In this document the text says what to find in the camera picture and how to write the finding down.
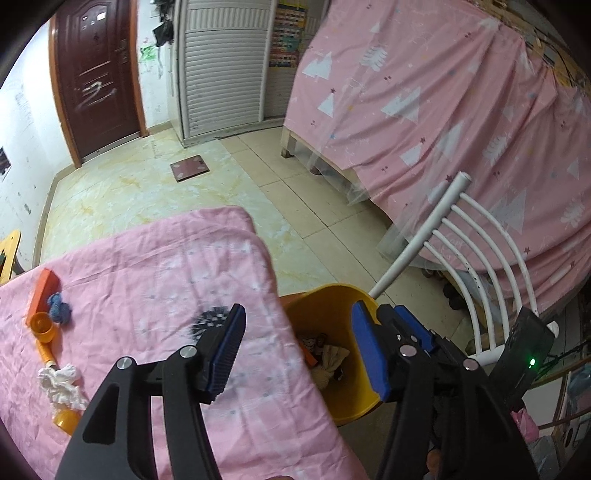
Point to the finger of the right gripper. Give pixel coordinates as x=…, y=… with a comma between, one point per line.
x=415, y=325

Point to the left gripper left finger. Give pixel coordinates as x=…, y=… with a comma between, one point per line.
x=142, y=411

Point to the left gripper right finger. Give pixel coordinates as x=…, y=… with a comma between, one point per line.
x=449, y=420

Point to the cream white sock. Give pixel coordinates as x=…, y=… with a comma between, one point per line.
x=331, y=360

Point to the blue multicolour sock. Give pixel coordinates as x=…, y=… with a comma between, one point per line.
x=58, y=310

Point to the long orange box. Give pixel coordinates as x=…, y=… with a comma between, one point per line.
x=47, y=284

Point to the yellow plastic bin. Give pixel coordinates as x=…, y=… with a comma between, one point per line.
x=322, y=322

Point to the white crumpled tissue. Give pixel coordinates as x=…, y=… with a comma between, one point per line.
x=61, y=387

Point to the white metal chair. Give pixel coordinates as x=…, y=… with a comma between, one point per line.
x=471, y=245

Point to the yellow wooden stool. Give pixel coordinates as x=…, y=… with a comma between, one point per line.
x=10, y=264

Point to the pink tree pattern sheet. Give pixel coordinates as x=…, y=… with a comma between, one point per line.
x=410, y=93

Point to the white louvred wardrobe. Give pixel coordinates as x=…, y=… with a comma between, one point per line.
x=221, y=69

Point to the black hanging bags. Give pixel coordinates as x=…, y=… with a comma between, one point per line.
x=164, y=32

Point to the dark red door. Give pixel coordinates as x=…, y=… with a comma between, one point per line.
x=94, y=75

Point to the wooden bed frame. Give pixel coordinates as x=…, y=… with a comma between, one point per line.
x=345, y=181

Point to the colourful wall poster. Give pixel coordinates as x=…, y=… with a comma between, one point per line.
x=288, y=32

